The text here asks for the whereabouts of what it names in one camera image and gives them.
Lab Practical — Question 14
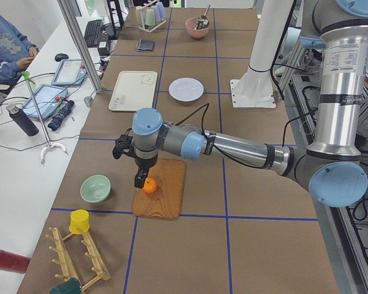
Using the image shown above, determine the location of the orange fruit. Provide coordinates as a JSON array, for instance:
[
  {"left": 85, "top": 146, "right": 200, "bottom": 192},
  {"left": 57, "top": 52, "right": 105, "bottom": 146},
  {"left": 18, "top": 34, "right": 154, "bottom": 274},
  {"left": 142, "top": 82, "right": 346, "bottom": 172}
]
[{"left": 142, "top": 177, "right": 158, "bottom": 194}]

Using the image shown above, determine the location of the wooden tray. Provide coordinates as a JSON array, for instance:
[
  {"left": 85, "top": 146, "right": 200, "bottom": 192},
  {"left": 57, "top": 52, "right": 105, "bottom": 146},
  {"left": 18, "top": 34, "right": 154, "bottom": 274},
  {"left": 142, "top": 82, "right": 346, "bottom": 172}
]
[{"left": 132, "top": 159, "right": 186, "bottom": 221}]

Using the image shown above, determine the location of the cream plastic tray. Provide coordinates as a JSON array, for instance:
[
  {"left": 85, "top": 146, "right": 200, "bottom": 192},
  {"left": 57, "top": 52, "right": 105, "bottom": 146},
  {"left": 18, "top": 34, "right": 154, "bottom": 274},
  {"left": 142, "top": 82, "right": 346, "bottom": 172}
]
[{"left": 108, "top": 70, "right": 158, "bottom": 111}]

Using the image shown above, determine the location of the green bowl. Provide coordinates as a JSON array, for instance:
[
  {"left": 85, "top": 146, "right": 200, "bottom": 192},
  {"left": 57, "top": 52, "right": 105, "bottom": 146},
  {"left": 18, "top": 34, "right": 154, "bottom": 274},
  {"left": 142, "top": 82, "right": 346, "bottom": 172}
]
[{"left": 80, "top": 175, "right": 111, "bottom": 203}]

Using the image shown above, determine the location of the yellow cup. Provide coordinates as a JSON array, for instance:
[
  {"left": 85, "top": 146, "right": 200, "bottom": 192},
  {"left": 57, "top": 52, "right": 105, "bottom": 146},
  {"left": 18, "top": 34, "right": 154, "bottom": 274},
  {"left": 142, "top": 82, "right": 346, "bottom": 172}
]
[{"left": 69, "top": 209, "right": 90, "bottom": 235}]

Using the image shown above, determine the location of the white plate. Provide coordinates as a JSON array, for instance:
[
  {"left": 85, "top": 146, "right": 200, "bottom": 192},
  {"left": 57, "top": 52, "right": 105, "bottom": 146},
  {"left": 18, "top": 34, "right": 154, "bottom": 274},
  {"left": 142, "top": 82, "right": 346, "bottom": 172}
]
[{"left": 169, "top": 77, "right": 204, "bottom": 102}]

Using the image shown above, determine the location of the folded navy umbrella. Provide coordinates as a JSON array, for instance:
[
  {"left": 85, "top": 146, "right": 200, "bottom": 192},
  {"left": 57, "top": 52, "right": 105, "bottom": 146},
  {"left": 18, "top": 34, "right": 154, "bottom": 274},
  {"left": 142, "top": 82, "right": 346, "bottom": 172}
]
[{"left": 48, "top": 100, "right": 75, "bottom": 131}]

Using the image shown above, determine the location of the near blue teach pendant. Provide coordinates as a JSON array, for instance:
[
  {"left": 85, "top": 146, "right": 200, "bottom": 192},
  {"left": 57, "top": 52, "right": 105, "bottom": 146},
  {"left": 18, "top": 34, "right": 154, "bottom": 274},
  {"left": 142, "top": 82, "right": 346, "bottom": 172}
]
[{"left": 23, "top": 84, "right": 68, "bottom": 120}]

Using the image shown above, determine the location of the blue teach pendant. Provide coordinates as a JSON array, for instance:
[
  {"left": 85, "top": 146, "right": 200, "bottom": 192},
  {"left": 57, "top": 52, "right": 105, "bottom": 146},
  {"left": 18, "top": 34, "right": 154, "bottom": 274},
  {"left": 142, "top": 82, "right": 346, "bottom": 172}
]
[
  {"left": 51, "top": 59, "right": 87, "bottom": 86},
  {"left": 23, "top": 84, "right": 68, "bottom": 120}
]

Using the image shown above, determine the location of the far blue teach pendant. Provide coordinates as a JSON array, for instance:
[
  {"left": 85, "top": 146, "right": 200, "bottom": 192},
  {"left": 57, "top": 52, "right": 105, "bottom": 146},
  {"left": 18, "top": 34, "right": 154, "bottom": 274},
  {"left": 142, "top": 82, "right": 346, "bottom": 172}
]
[{"left": 51, "top": 59, "right": 87, "bottom": 86}]

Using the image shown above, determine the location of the dark green cup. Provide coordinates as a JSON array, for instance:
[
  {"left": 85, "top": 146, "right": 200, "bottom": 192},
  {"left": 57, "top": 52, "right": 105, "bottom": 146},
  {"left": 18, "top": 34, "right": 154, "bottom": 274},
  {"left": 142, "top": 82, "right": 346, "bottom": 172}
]
[{"left": 49, "top": 277, "right": 82, "bottom": 294}]

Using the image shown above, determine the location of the dark folded cloth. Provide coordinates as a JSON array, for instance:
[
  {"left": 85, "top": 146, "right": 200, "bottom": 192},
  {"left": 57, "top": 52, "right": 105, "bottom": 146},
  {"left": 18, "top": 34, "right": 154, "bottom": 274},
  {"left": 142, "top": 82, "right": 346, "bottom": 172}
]
[{"left": 136, "top": 39, "right": 155, "bottom": 52}]

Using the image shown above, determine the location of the black box on desk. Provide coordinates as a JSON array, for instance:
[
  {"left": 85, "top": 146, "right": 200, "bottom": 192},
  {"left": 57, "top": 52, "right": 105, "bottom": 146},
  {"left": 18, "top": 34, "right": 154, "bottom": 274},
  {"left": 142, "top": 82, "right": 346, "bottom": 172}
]
[{"left": 97, "top": 41, "right": 110, "bottom": 56}]

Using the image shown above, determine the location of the black water bottle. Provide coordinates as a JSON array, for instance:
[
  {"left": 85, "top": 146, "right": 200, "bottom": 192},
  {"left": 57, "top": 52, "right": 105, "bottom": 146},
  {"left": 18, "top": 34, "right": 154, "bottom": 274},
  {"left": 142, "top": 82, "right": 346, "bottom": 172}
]
[{"left": 6, "top": 104, "right": 39, "bottom": 137}]

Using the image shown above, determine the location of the black computer mouse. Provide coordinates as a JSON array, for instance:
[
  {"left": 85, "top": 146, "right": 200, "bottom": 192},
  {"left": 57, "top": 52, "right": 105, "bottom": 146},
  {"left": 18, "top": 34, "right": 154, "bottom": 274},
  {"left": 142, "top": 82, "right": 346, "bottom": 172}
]
[{"left": 55, "top": 53, "right": 69, "bottom": 62}]

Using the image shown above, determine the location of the black keyboard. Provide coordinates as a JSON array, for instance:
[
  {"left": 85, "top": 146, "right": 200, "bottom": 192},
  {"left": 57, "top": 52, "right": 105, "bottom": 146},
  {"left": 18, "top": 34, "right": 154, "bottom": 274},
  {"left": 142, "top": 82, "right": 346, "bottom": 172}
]
[{"left": 83, "top": 19, "right": 103, "bottom": 48}]

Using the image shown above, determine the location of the white stand with green clip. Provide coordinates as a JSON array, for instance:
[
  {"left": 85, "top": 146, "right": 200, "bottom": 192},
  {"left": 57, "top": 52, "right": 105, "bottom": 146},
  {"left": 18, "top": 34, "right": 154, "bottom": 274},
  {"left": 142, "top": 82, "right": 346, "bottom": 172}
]
[{"left": 21, "top": 71, "right": 68, "bottom": 165}]

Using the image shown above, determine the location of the green cup on rack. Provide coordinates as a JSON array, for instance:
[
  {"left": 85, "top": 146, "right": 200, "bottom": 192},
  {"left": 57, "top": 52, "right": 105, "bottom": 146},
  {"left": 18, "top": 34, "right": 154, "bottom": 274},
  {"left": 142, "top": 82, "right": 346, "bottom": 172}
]
[{"left": 145, "top": 9, "right": 156, "bottom": 27}]

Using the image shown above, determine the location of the pink bowl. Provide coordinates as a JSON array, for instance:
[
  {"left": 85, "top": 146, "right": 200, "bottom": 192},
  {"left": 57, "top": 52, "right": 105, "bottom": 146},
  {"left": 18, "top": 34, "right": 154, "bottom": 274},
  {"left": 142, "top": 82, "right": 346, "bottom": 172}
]
[{"left": 185, "top": 18, "right": 210, "bottom": 39}]

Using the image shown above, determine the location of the red cylinder cup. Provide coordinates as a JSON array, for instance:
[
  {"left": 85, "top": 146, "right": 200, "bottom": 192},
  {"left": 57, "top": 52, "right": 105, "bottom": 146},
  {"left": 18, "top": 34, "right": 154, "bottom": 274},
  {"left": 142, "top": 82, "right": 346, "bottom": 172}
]
[{"left": 0, "top": 249, "right": 31, "bottom": 274}]

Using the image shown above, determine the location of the purple cup on rack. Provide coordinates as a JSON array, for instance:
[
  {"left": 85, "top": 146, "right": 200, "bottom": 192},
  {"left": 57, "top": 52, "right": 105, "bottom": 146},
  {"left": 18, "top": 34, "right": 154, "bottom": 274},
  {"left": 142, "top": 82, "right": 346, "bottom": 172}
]
[{"left": 150, "top": 2, "right": 166, "bottom": 22}]

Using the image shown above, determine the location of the metal scoop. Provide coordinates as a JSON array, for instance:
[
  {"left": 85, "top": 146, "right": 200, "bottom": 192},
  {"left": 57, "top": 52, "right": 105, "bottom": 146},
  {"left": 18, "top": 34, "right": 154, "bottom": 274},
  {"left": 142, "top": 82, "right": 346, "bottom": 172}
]
[{"left": 195, "top": 4, "right": 211, "bottom": 30}]

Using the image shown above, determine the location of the white cup rack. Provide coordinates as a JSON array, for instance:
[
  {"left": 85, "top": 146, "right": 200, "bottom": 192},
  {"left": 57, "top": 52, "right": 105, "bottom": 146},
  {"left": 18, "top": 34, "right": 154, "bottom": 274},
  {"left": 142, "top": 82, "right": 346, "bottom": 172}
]
[{"left": 136, "top": 0, "right": 166, "bottom": 32}]

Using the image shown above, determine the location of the person in blue hoodie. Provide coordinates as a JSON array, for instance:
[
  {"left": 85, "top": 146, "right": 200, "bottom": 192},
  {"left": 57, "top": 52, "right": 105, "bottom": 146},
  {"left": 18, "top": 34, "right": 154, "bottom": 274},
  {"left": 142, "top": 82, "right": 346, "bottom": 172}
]
[{"left": 0, "top": 15, "right": 39, "bottom": 86}]

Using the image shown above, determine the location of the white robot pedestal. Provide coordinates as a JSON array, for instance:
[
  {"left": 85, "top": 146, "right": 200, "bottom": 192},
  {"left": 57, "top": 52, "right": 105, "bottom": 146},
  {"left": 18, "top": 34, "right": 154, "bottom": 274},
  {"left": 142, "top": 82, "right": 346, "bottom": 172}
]
[{"left": 231, "top": 0, "right": 294, "bottom": 108}]

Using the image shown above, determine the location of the aluminium frame post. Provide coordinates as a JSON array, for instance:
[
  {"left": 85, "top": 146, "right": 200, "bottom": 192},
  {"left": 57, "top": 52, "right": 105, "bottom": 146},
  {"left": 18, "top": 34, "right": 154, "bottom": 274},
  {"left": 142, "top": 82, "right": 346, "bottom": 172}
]
[{"left": 57, "top": 0, "right": 102, "bottom": 94}]

